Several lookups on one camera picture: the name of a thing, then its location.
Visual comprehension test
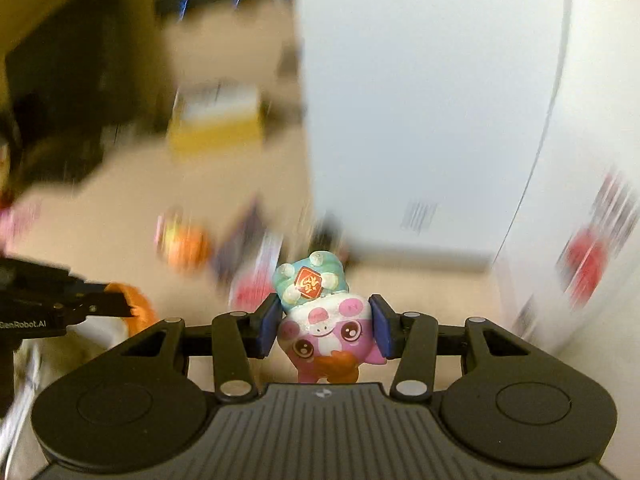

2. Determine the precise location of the dark blurred monitor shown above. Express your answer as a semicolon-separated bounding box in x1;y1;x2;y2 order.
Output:
0;0;168;183

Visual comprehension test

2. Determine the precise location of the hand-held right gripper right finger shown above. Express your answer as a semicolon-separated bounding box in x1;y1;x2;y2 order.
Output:
369;294;523;402

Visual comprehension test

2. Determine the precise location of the large white box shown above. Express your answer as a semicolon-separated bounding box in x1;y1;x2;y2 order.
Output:
291;0;572;272

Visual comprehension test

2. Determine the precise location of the pink pig toy teal hat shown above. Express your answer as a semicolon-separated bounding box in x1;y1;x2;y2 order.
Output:
272;251;388;383

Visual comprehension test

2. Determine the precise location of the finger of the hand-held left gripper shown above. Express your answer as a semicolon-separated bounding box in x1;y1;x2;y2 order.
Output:
75;280;135;319

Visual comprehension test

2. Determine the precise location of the orange plush toy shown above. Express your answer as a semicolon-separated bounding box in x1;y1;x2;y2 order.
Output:
104;282;160;335

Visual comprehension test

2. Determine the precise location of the dark purple card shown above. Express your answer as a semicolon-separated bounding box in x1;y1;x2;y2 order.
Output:
211;199;273;287

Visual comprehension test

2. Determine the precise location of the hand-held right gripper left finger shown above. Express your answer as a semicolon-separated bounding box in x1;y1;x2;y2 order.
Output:
120;292;282;402

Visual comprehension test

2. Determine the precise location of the white box with red print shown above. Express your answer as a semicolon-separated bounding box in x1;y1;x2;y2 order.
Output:
492;0;640;361

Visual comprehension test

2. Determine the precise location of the yellow and white box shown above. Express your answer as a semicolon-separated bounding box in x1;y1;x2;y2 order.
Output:
166;81;267;157

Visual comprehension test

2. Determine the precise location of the orange ball toy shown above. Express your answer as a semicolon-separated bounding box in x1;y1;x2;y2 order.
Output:
156;209;212;272

